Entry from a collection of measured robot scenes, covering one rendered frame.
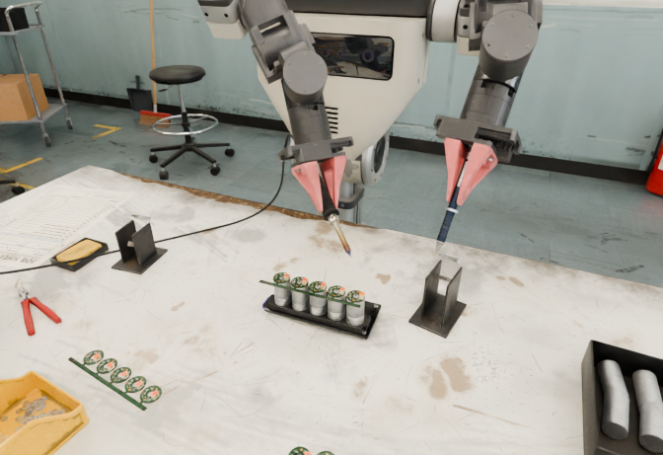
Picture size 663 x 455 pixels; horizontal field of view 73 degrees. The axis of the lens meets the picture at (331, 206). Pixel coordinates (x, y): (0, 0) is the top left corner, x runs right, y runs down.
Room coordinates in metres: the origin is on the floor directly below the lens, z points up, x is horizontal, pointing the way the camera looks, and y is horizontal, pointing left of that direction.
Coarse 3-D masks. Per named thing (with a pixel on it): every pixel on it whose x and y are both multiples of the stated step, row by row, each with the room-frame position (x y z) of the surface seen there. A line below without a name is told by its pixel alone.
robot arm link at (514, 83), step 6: (480, 72) 0.57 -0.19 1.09; (522, 72) 0.57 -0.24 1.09; (474, 78) 0.58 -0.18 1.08; (480, 78) 0.57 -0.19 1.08; (486, 78) 0.56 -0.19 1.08; (516, 78) 0.56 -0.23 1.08; (486, 84) 0.57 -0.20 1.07; (492, 84) 0.56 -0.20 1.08; (504, 84) 0.55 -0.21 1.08; (510, 84) 0.55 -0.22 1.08; (516, 84) 0.56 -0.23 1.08; (510, 90) 0.56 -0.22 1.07; (516, 90) 0.56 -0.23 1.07
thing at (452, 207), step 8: (464, 160) 0.53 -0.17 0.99; (464, 168) 0.52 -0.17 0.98; (456, 184) 0.52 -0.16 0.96; (456, 192) 0.51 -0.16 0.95; (456, 200) 0.50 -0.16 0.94; (448, 208) 0.50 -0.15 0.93; (456, 208) 0.50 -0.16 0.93; (448, 216) 0.49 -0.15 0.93; (448, 224) 0.49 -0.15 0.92; (440, 232) 0.49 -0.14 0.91; (440, 240) 0.48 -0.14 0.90
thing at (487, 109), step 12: (480, 84) 0.56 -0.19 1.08; (468, 96) 0.57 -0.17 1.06; (480, 96) 0.55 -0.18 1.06; (492, 96) 0.54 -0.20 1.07; (504, 96) 0.55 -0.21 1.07; (468, 108) 0.55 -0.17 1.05; (480, 108) 0.54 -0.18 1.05; (492, 108) 0.54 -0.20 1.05; (504, 108) 0.54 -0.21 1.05; (456, 120) 0.54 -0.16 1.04; (468, 120) 0.53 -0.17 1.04; (480, 120) 0.53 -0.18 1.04; (492, 120) 0.53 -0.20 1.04; (504, 120) 0.54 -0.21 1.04; (480, 132) 0.52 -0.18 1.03; (492, 132) 0.52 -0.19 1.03; (504, 132) 0.51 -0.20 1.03; (516, 132) 0.50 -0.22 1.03; (516, 144) 0.53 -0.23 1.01
